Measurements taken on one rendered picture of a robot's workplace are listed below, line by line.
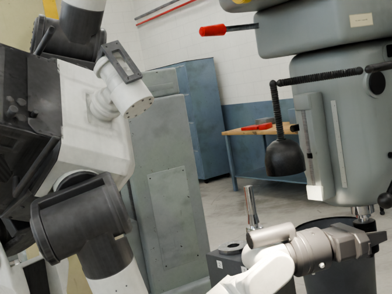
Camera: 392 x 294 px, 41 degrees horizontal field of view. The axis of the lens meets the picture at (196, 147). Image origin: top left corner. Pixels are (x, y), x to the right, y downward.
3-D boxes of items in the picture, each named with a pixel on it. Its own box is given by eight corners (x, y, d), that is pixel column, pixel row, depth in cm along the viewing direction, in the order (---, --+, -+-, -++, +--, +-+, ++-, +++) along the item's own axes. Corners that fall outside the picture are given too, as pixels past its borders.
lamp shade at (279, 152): (259, 177, 94) (255, 144, 93) (276, 168, 100) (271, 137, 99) (297, 175, 90) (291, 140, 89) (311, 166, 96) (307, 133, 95)
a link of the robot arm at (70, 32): (48, -10, 111) (38, 51, 117) (48, 0, 104) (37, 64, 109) (102, 3, 115) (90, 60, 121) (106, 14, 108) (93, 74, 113)
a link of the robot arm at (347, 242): (368, 224, 103) (316, 238, 99) (374, 270, 104) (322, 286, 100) (333, 212, 115) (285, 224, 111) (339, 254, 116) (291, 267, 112)
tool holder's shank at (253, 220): (245, 227, 140) (239, 186, 139) (255, 223, 142) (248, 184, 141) (253, 228, 137) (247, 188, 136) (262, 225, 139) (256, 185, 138)
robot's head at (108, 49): (110, 108, 95) (120, 84, 89) (86, 72, 97) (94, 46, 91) (138, 97, 99) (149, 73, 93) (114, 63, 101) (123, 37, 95)
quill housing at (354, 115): (373, 216, 96) (350, 42, 92) (296, 204, 113) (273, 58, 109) (434, 191, 105) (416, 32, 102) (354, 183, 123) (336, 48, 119)
